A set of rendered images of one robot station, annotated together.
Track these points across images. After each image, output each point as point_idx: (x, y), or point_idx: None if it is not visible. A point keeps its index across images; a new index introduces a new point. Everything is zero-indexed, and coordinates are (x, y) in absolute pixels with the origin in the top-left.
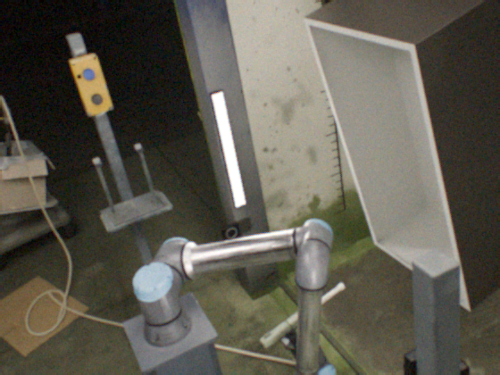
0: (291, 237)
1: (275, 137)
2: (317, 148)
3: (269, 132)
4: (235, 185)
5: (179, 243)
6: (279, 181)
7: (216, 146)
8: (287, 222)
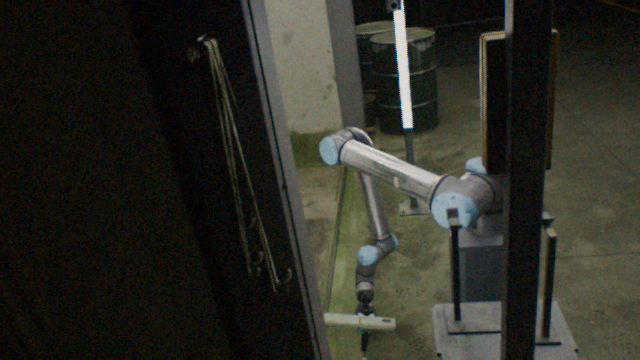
0: (354, 140)
1: (208, 276)
2: (150, 320)
3: (215, 266)
4: None
5: (446, 190)
6: (235, 344)
7: (311, 266)
8: None
